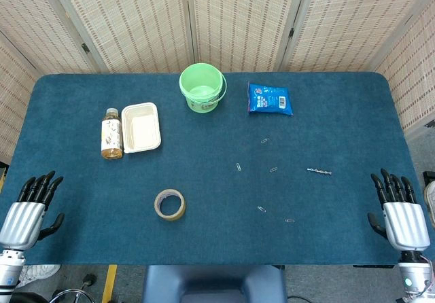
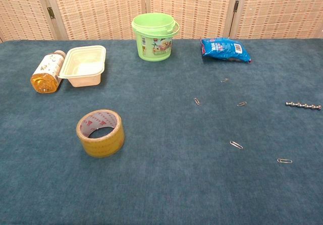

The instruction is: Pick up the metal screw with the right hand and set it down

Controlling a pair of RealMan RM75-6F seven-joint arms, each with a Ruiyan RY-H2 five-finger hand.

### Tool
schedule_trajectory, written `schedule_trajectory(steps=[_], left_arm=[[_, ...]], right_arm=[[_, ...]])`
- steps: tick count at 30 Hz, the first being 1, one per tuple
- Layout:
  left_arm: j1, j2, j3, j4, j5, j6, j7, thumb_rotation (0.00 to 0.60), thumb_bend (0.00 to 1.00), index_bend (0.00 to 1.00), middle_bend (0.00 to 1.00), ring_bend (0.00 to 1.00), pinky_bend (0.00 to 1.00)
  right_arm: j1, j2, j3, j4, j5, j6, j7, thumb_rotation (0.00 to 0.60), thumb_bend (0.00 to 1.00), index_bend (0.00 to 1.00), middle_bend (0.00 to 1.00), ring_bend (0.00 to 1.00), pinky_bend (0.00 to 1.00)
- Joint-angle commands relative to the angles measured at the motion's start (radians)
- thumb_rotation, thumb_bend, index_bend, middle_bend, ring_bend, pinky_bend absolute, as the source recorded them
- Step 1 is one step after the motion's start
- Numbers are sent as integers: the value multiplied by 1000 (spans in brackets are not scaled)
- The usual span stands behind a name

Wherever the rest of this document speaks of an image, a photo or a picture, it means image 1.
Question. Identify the white plastic lunch box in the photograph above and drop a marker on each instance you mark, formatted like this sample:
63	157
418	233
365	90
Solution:
141	129

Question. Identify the white sneaker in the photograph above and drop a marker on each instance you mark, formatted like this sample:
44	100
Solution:
39	272

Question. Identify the silver paper clip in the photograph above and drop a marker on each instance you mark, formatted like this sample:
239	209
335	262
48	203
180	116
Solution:
273	170
264	140
239	167
289	220
261	209

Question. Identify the tan packing tape roll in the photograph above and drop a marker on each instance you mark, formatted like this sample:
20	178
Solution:
180	211

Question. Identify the blue snack packet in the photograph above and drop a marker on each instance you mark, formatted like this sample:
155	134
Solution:
270	101

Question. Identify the tea bottle with label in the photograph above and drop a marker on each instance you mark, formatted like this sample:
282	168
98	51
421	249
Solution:
111	136

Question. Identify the woven folding screen panel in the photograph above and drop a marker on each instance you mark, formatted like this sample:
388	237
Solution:
132	21
353	21
13	95
37	21
411	85
244	21

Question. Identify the black box on floor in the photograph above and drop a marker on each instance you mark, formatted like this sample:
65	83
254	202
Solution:
429	175

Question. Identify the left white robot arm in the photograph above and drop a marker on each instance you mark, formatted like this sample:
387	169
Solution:
8	269

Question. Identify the green plastic bucket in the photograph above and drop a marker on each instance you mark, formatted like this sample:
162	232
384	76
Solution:
201	94

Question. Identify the blue robot base block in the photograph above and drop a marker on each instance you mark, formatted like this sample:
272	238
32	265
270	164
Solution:
214	282

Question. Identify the chrome stool base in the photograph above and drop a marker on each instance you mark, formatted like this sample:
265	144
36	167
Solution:
76	293

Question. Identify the yellow floor tape strip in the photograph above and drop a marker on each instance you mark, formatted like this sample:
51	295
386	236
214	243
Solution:
109	282

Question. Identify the grey white shoe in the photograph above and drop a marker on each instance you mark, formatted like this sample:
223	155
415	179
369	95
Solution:
430	197

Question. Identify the black screen hinge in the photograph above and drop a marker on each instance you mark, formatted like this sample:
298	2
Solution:
291	33
85	48

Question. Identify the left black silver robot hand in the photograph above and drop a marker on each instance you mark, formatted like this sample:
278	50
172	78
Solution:
20	221

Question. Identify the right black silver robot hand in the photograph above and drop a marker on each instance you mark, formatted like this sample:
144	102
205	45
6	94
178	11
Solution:
406	225

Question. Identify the blue carpet table cover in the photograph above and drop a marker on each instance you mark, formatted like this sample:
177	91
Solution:
210	180

